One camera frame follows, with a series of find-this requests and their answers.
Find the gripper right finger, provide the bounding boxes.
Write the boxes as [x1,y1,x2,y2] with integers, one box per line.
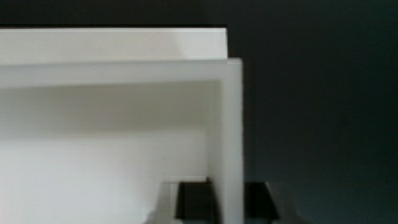
[244,182,297,224]

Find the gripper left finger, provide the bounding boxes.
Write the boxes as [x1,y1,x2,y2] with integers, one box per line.
[148,179,223,224]

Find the white drawer cabinet box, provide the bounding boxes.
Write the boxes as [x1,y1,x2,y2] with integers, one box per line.
[0,28,244,224]

